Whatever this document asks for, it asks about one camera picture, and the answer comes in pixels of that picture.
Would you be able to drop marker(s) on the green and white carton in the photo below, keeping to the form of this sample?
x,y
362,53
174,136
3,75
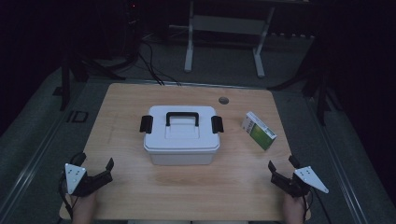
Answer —
x,y
260,132

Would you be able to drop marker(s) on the person's right hand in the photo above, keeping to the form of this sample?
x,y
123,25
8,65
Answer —
x,y
295,210

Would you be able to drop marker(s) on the grey table grommet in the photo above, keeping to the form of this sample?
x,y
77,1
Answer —
x,y
223,100

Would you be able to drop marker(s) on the black tripod stand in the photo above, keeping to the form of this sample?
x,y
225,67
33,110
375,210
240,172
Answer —
x,y
317,90
73,74

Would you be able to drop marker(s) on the person's left hand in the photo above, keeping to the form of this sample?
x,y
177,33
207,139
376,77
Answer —
x,y
84,207

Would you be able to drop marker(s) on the white plastic storage box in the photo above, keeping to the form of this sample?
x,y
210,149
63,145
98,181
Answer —
x,y
182,158

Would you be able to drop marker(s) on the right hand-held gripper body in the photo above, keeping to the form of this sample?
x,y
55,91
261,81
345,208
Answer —
x,y
306,177

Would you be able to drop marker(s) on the white metal stand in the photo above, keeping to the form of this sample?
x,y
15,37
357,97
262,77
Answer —
x,y
227,25

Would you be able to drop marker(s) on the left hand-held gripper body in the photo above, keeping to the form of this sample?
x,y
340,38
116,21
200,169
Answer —
x,y
76,179

